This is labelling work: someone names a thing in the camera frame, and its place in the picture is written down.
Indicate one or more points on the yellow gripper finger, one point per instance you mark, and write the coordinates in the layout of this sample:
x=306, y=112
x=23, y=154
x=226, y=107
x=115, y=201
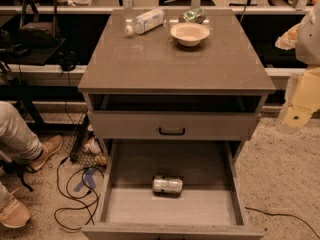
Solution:
x=295, y=116

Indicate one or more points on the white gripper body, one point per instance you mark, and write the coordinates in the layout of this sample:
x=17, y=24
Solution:
x=309, y=43

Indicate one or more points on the white 7up soda can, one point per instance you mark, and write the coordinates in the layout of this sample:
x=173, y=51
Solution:
x=169, y=185

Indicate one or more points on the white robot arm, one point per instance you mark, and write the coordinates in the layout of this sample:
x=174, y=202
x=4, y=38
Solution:
x=307, y=44

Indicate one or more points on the grey drawer cabinet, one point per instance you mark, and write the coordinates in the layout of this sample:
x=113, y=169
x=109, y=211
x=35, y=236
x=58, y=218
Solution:
x=154, y=73

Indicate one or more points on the green crushed soda can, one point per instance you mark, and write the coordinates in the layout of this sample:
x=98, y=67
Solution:
x=196, y=15

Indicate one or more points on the open grey middle drawer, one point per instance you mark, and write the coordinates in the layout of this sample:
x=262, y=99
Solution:
x=208, y=208

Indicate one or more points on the closed grey upper drawer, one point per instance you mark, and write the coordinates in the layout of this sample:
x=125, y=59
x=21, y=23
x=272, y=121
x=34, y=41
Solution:
x=199, y=126

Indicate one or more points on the white paper bowl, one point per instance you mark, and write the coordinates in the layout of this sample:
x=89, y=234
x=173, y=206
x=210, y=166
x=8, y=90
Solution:
x=189, y=34

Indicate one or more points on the clear plastic water bottle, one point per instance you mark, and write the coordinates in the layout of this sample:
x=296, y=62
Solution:
x=145, y=22

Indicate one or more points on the blue tape cross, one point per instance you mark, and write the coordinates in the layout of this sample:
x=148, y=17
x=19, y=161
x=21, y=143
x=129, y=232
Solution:
x=87, y=179

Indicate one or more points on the black headphones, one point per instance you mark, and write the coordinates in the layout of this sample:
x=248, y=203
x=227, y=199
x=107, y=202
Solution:
x=67, y=62

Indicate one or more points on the tan shoe upper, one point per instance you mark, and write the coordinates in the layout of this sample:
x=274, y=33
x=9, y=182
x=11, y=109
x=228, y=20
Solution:
x=49, y=148

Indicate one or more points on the tan shoe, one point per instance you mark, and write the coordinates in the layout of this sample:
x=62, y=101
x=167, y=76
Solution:
x=49, y=148
x=13, y=213

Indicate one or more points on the black bag on shelf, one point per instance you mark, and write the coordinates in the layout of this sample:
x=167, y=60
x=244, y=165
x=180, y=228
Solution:
x=37, y=33

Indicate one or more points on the person leg beige trousers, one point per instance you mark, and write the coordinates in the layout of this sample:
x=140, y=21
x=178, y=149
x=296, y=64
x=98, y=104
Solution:
x=15, y=133

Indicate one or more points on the tan shoe lower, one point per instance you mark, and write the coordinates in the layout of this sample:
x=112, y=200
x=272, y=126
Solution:
x=13, y=213

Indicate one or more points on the black drawer handle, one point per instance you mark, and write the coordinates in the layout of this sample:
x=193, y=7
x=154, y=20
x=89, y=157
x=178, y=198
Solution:
x=171, y=132

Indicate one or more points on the black wire mesh rack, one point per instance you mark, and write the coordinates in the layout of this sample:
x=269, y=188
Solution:
x=84, y=147

